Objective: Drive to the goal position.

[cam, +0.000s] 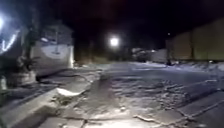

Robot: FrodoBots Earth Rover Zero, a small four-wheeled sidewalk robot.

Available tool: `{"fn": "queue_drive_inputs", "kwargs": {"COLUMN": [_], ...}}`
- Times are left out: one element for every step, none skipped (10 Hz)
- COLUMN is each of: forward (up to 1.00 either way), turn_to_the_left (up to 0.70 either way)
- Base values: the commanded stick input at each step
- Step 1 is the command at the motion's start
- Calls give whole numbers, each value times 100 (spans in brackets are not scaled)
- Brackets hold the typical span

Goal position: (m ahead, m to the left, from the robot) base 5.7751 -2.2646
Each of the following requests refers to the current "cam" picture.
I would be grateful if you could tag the long wall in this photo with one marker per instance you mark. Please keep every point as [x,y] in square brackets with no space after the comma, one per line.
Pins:
[200,45]

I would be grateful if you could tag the tree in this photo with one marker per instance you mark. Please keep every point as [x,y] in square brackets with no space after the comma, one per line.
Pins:
[28,41]

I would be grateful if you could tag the grey asphalt road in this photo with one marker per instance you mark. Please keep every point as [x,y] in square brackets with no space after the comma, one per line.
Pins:
[140,86]

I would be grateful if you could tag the concrete kerb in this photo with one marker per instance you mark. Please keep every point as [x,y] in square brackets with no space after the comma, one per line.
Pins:
[36,108]

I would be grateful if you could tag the street lamp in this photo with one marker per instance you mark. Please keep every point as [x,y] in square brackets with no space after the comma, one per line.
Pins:
[114,41]

